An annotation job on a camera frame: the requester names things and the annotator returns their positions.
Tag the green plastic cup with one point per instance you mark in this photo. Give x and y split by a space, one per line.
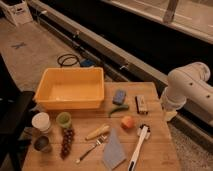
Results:
63 119

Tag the blue sponge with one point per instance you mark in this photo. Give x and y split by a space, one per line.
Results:
119 97

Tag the orange peach fruit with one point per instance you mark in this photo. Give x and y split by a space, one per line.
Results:
127 122

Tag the white storage box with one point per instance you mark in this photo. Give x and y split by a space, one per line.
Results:
18 14

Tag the yellow plastic bin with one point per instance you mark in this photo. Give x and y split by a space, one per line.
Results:
71 88

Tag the black whiteboard eraser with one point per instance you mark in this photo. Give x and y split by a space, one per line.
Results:
141 104

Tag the blue floor object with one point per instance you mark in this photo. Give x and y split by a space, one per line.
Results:
87 63

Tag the blue folded cloth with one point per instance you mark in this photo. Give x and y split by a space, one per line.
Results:
113 154

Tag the white paper cup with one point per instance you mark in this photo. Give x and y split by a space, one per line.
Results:
41 121

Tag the green chili pepper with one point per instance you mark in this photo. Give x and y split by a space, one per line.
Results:
118 108

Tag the dark grape bunch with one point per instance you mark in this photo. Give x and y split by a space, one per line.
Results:
68 135

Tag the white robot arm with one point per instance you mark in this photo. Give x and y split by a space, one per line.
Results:
188 82

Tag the silver metal fork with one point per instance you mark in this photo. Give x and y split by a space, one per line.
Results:
97 143

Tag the grey metal cup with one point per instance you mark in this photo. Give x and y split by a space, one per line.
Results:
42 144

